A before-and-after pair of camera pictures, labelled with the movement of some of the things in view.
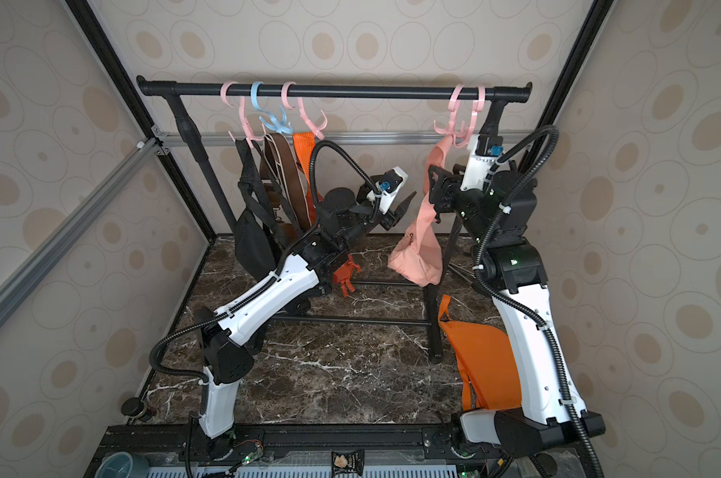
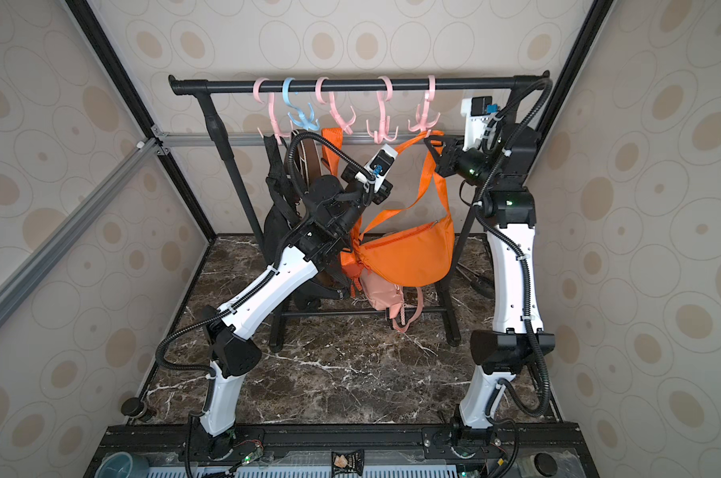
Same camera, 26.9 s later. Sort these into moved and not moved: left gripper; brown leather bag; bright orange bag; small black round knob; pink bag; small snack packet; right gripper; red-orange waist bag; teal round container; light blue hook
Moved: light blue hook; pink bag; red-orange waist bag; brown leather bag; bright orange bag; left gripper; right gripper
Not moved: small black round knob; teal round container; small snack packet
